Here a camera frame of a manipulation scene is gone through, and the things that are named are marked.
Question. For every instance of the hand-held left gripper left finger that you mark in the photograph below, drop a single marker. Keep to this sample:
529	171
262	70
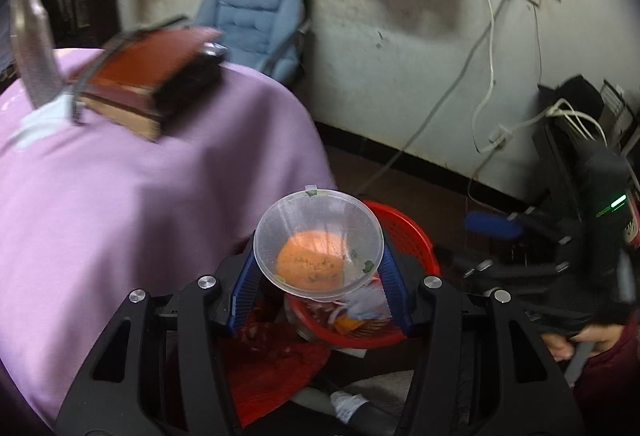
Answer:
245	291

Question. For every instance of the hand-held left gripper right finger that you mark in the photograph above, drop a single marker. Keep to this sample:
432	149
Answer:
395	291

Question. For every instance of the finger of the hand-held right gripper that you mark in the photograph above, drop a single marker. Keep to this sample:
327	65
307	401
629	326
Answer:
492	222
500	266

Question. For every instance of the red plastic basket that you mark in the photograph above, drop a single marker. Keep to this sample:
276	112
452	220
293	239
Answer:
415	236

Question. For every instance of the clear plastic cup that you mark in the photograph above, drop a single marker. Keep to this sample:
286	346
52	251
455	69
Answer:
310	261

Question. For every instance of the person's right forearm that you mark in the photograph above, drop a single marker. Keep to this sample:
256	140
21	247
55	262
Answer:
610	376

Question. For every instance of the person's right hand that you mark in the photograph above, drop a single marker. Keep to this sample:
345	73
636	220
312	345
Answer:
557	346

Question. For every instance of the red cloth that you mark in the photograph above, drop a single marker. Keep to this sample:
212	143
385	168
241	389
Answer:
270	376

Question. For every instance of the person's socked foot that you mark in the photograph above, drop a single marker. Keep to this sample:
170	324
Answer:
347	406

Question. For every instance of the purple tablecloth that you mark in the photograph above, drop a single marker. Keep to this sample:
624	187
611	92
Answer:
125	216

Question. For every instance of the black appliance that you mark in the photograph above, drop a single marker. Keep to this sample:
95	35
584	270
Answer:
570	96

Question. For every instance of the blue padded chair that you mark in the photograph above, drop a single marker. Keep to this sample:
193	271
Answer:
250	26

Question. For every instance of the metal bottle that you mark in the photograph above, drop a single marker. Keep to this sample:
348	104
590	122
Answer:
35	46

